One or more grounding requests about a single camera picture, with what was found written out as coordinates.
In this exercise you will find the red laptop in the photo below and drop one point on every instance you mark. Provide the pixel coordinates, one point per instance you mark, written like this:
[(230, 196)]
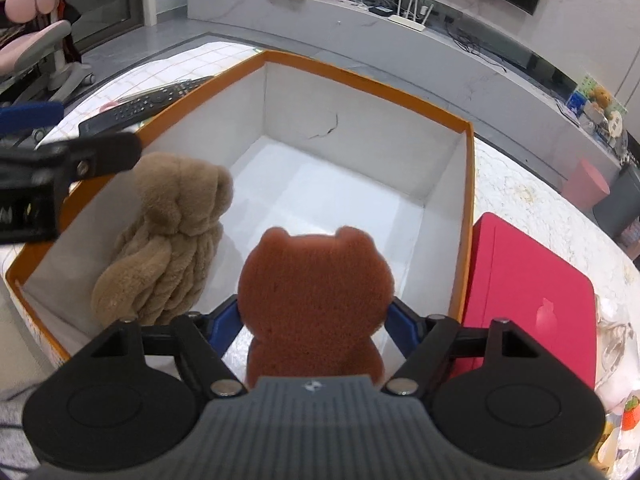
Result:
[(525, 285)]

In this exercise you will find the small black box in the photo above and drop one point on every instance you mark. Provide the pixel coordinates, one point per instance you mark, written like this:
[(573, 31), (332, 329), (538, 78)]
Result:
[(381, 10)]

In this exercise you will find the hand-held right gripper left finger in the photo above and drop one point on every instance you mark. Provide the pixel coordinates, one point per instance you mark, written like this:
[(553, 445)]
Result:
[(227, 321)]

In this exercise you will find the tan plush toy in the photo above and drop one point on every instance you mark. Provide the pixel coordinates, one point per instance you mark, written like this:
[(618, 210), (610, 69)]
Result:
[(170, 240)]

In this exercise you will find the grey knitted clothing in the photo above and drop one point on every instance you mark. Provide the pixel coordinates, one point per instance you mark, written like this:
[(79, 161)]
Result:
[(15, 425)]

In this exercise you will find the pink trash bin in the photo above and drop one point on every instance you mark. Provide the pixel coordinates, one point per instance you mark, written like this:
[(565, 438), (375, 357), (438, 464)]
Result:
[(582, 185)]

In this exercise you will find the grey marble television console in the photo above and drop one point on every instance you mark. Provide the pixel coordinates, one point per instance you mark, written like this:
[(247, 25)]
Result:
[(400, 70)]

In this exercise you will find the toy package with bear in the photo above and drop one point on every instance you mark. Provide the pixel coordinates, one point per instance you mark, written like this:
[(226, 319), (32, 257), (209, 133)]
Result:
[(600, 107)]

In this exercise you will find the brown bear plush toy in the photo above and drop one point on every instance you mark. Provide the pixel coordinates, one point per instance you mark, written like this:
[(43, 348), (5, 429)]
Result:
[(312, 300)]

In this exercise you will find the orange-rimmed white box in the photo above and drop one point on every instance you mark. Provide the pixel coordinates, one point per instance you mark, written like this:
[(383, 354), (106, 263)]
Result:
[(325, 185)]

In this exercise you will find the strawberry toy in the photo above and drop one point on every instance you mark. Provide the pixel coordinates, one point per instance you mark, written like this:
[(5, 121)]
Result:
[(631, 412)]

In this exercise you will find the clear plastic wrap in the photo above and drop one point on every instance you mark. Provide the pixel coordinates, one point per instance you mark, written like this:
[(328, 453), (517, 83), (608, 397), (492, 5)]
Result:
[(617, 345)]

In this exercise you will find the white checkered table mat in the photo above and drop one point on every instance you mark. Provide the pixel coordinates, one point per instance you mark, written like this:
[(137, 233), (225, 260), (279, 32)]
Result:
[(165, 70)]

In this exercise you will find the white router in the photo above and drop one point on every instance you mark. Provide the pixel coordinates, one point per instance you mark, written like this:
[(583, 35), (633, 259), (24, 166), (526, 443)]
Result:
[(407, 21)]

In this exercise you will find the black remote control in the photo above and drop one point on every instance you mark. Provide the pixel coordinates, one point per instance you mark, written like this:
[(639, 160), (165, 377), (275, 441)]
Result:
[(145, 102)]

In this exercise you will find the grey trash bin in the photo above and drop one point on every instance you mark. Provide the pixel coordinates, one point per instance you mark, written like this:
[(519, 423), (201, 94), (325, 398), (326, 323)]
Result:
[(620, 205)]

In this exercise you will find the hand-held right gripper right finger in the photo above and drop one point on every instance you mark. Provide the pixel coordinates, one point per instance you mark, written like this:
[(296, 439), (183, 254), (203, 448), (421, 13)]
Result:
[(400, 325)]

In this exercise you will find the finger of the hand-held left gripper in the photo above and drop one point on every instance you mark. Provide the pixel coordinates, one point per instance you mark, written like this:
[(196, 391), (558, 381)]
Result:
[(100, 152), (30, 116)]

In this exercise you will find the pink office chair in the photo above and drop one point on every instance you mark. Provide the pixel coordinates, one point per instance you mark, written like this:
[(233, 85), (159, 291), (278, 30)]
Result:
[(35, 45)]

